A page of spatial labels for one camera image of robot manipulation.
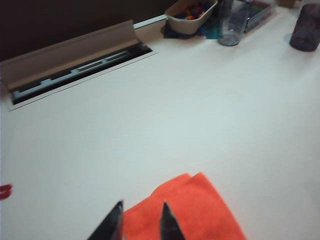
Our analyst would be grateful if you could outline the red letter magnet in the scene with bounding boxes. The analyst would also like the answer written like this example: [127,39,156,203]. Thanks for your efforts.
[0,184,13,200]

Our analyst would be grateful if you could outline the brown desk partition panel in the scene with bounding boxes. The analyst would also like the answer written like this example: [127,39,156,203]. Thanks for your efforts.
[0,0,181,63]

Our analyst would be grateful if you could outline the clear blue-tinted plastic cup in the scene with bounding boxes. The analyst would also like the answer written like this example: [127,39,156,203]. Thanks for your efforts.
[217,0,251,46]

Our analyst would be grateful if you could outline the clear acrylic box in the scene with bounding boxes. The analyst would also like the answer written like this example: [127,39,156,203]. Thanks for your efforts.
[243,0,277,34]

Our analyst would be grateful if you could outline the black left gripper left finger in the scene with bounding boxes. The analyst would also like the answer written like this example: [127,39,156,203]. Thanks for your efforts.
[87,200,125,240]

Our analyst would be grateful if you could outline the coloured toy bricks heap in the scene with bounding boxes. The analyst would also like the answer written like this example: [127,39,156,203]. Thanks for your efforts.
[174,1,211,20]

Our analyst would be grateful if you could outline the grey cable tray flap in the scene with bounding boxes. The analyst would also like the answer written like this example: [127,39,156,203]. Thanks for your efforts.
[0,19,140,92]

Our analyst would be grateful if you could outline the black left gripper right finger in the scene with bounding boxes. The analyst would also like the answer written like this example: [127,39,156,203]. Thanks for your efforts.
[158,201,186,240]

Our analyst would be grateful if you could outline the beige paper bowl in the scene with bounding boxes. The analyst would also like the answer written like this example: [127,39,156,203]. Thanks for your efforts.
[164,0,219,35]

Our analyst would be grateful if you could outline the dark grey plastic mug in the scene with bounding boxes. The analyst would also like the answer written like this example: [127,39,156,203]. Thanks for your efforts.
[289,3,320,53]

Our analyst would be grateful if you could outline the orange microfibre cloth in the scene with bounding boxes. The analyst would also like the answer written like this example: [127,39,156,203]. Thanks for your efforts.
[122,171,248,240]

